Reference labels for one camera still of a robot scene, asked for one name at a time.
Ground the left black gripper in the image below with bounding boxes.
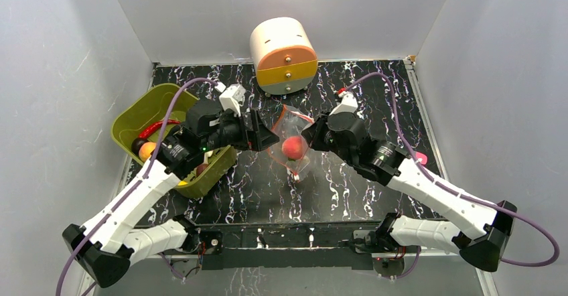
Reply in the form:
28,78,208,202
202,108,279,153

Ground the clear zip bag orange zipper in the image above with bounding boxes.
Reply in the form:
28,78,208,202
267,105,313,181

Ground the red toy chili pepper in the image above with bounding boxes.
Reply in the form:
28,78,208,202
138,119,180,139

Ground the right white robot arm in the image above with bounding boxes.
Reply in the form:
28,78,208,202
301,112,516,273

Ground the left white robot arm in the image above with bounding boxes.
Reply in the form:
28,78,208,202
62,101,279,288

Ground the dark red toy fruit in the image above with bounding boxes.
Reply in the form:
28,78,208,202
195,163,209,176

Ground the white cylindrical drawer cabinet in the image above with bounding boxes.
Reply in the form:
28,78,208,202
249,17,318,96

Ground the orange peach toy fruit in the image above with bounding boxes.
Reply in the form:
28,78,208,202
138,141,156,163

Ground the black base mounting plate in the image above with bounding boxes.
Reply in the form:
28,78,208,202
186,221,398,270

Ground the dark purple toy plum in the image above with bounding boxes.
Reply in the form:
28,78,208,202
131,137,147,156

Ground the olive green plastic basket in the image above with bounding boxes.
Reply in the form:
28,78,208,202
111,83,237,199

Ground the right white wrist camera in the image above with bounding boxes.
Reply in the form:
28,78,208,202
330,88,358,115

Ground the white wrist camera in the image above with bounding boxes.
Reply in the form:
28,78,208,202
214,82,246,117
330,88,358,115

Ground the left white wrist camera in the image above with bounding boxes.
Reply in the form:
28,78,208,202
214,82,246,117

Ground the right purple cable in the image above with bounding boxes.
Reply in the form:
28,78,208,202
337,71,561,269

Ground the purple cable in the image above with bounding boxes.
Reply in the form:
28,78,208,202
55,77,220,296
337,71,561,269

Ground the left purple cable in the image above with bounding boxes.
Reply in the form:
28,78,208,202
55,77,220,296

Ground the aluminium frame rail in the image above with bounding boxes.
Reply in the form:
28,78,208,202
84,225,500,296

